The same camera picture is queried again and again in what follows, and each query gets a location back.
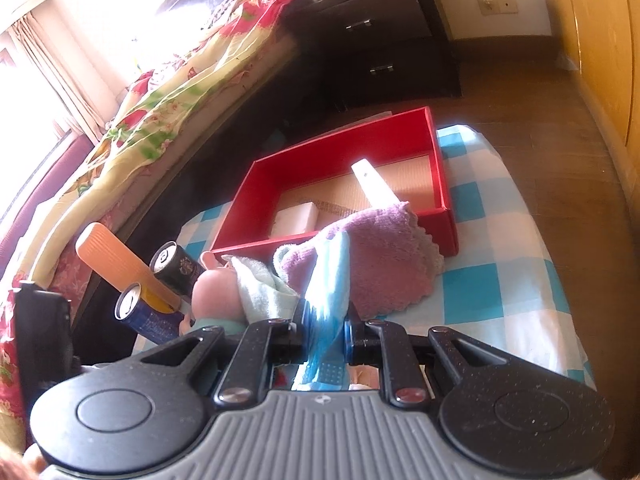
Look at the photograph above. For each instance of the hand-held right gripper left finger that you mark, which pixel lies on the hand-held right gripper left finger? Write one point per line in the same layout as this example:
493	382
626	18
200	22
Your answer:
295	340

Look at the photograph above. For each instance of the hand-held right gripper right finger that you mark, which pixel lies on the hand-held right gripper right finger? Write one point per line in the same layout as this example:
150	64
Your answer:
355	340

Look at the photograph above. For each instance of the blue face mask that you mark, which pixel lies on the blue face mask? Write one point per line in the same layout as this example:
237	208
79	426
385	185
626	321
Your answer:
325	310

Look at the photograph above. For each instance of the pale blue white towel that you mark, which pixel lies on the pale blue white towel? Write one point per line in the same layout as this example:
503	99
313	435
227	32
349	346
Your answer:
255	290

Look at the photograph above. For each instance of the purple towel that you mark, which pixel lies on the purple towel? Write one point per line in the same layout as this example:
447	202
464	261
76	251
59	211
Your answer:
385	260

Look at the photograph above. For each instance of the pink pig plush toy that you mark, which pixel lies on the pink pig plush toy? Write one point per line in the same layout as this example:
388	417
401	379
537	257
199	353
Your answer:
215	292

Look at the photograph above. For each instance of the red box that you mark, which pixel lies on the red box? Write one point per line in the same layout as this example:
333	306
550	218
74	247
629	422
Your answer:
350	145

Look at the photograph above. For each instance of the orange plastic paddle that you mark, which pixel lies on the orange plastic paddle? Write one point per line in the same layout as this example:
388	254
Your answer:
107	250

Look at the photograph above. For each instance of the blue drink can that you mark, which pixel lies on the blue drink can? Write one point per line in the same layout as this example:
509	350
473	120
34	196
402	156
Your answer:
150	317

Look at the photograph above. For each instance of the white block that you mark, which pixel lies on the white block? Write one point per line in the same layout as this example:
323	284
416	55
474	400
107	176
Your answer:
295	220

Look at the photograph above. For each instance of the black drink can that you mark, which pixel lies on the black drink can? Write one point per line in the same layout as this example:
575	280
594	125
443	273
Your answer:
175	267

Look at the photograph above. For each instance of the white flat strip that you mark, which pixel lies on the white flat strip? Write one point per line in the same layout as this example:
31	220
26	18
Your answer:
372	182

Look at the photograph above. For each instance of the blue checkered cloth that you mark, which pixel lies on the blue checkered cloth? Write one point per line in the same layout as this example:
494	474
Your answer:
500	240

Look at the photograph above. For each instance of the floral bed blanket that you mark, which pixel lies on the floral bed blanket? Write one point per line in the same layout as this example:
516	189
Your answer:
175	100

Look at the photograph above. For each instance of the window curtain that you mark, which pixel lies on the window curtain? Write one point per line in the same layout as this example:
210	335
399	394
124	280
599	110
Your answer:
50	60

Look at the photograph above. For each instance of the dark wooden nightstand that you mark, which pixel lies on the dark wooden nightstand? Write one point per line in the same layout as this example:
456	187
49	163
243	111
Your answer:
380	40

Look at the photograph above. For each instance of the wooden wardrobe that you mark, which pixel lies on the wooden wardrobe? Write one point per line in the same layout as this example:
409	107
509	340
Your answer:
600	35

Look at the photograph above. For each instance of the wall socket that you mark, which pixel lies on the wall socket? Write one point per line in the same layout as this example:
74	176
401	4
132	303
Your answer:
500	4

